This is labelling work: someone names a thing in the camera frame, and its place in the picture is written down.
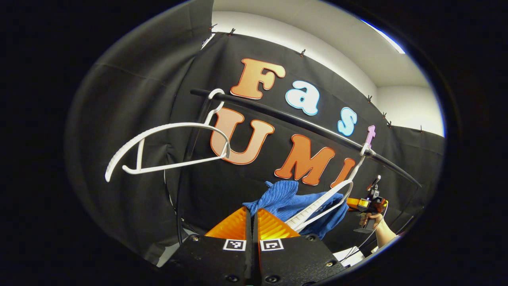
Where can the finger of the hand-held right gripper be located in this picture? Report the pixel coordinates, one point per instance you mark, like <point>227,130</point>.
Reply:
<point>357,203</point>

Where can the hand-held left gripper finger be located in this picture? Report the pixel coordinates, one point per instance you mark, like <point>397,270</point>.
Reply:
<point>248,226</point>
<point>256,230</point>

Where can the white plastic hanger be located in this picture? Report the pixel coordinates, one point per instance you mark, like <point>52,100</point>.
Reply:
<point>313,209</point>
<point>174,164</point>

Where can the black clothes rack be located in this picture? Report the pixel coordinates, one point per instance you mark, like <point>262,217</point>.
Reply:
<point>297,120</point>

